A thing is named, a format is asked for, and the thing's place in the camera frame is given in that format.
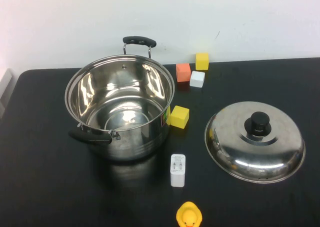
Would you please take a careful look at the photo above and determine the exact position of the steel lid with black knob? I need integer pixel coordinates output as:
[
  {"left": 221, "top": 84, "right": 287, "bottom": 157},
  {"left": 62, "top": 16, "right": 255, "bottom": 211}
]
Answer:
[{"left": 204, "top": 101, "right": 306, "bottom": 185}]

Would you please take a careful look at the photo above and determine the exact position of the stainless steel stock pot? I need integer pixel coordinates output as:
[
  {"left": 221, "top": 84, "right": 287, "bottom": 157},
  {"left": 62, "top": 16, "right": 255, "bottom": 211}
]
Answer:
[{"left": 64, "top": 35, "right": 176, "bottom": 165}]

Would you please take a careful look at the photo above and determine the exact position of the yellow cube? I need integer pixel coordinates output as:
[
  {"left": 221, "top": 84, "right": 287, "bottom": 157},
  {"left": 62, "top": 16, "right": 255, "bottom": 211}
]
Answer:
[
  {"left": 169, "top": 105, "right": 190, "bottom": 129},
  {"left": 195, "top": 52, "right": 210, "bottom": 71}
]

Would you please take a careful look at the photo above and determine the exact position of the orange cube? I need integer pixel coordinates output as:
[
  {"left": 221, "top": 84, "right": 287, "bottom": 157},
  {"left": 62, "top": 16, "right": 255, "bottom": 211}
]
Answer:
[{"left": 175, "top": 62, "right": 192, "bottom": 83}]

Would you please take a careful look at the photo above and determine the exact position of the white cube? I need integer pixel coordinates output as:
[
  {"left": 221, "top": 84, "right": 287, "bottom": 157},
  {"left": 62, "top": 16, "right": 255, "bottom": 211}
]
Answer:
[{"left": 189, "top": 70, "right": 206, "bottom": 88}]

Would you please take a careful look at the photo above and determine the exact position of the white plug charger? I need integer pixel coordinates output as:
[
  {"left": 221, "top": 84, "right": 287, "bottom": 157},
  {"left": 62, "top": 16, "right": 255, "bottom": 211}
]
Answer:
[{"left": 170, "top": 153, "right": 187, "bottom": 188}]

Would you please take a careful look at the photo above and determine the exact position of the yellow rubber duck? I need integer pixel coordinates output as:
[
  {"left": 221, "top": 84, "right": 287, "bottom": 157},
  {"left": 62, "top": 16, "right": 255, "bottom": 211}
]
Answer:
[{"left": 176, "top": 201, "right": 203, "bottom": 227}]

